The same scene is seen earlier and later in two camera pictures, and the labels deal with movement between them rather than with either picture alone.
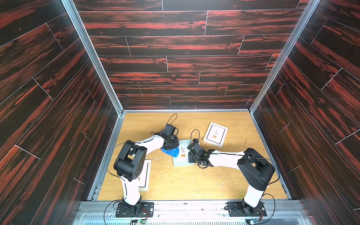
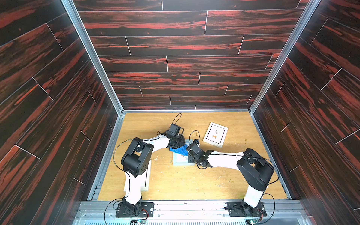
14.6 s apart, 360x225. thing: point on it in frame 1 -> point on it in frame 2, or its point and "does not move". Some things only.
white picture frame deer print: x=216 y=135 does not move
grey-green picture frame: x=182 y=159 does not move
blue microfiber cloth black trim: x=174 y=152 -> x=182 y=150
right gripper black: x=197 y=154 does not move
